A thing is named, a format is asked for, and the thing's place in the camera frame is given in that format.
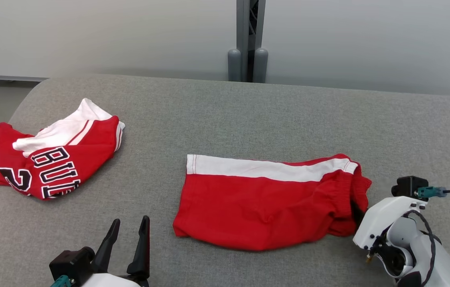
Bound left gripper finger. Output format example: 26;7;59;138
91;218;121;274
126;215;151;279

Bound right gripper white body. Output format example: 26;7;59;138
353;195;429;252

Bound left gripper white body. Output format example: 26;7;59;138
77;272;150;287

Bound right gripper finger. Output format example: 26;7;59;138
351;201;366;230

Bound red Bulls basketball jersey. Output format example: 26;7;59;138
0;98;126;201

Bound red shorts with white stripe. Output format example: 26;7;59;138
172;153;372;252

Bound left camera cable teal plug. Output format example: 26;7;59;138
49;275;72;287

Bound camera cable teal plug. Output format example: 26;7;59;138
49;275;72;287
416;182;450;199

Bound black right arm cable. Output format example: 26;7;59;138
403;209;438;287

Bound right camera cable teal plug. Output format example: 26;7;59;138
416;182;450;199

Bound grey metal partition rail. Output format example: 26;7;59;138
0;74;48;84

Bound grey metal partition post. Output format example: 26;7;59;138
228;0;268;83

